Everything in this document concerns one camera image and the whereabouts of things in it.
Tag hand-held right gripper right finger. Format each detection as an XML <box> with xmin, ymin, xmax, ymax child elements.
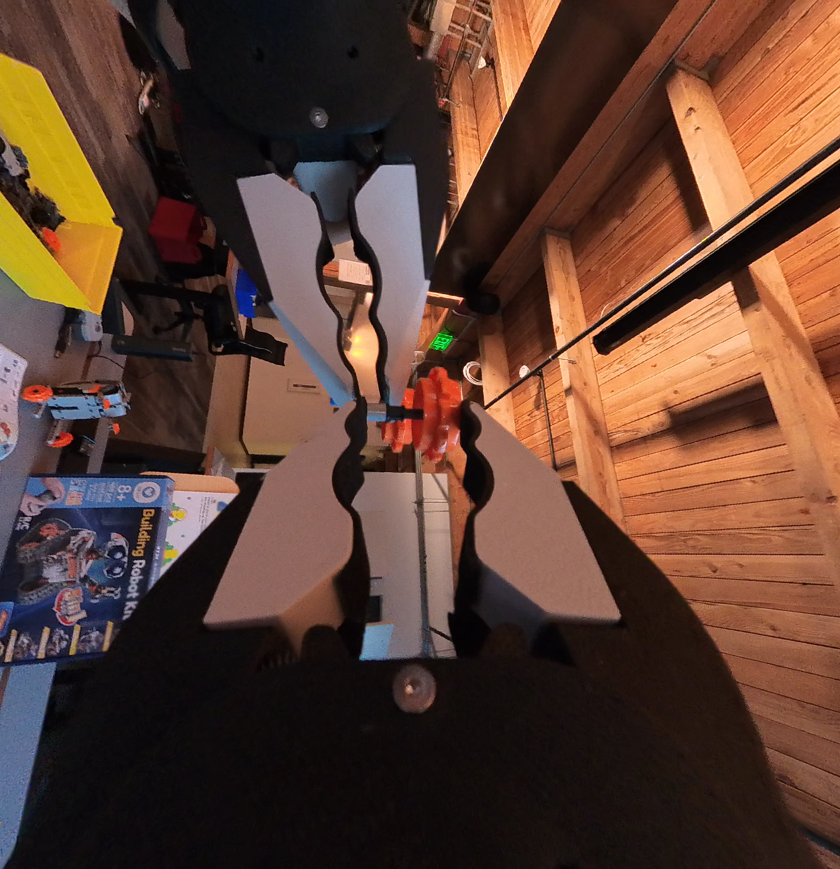
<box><xmin>450</xmin><ymin>401</ymin><xmax>623</xmax><ymax>658</ymax></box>

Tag orange toy wheel axle assembly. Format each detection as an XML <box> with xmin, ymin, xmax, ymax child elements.
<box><xmin>364</xmin><ymin>367</ymin><xmax>466</xmax><ymax>467</ymax></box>

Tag white printed sheet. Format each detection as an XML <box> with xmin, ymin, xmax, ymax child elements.
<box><xmin>163</xmin><ymin>487</ymin><xmax>239</xmax><ymax>578</ymax></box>

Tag open instruction booklet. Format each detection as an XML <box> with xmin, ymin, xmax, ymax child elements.
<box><xmin>0</xmin><ymin>331</ymin><xmax>29</xmax><ymax>511</ymax></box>

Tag red storage bin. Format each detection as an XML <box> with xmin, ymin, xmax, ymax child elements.
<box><xmin>148</xmin><ymin>197</ymin><xmax>208</xmax><ymax>269</ymax></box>

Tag grey desk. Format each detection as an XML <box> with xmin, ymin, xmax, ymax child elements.
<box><xmin>0</xmin><ymin>254</ymin><xmax>125</xmax><ymax>869</ymax></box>

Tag thin black rod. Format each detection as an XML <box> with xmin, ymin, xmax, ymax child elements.
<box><xmin>484</xmin><ymin>129</ymin><xmax>840</xmax><ymax>410</ymax></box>

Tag toy robot parts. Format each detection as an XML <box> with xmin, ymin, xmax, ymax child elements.
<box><xmin>0</xmin><ymin>91</ymin><xmax>67</xmax><ymax>253</ymax></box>

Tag blue robot kit box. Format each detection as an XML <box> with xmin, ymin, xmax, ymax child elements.
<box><xmin>0</xmin><ymin>474</ymin><xmax>175</xmax><ymax>669</ymax></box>

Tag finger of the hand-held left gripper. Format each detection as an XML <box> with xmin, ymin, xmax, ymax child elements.
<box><xmin>237</xmin><ymin>173</ymin><xmax>361</xmax><ymax>408</ymax></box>
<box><xmin>352</xmin><ymin>162</ymin><xmax>433</xmax><ymax>403</ymax></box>

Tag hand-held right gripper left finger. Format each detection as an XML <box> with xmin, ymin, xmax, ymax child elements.
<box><xmin>203</xmin><ymin>399</ymin><xmax>370</xmax><ymax>659</ymax></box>

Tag black ceiling rail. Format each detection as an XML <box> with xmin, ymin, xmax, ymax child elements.
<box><xmin>592</xmin><ymin>193</ymin><xmax>840</xmax><ymax>355</ymax></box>

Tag grey toy robot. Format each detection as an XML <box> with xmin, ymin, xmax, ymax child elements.
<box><xmin>21</xmin><ymin>379</ymin><xmax>132</xmax><ymax>449</ymax></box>

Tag yellow plastic bin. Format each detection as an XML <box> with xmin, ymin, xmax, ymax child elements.
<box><xmin>0</xmin><ymin>48</ymin><xmax>124</xmax><ymax>315</ymax></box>

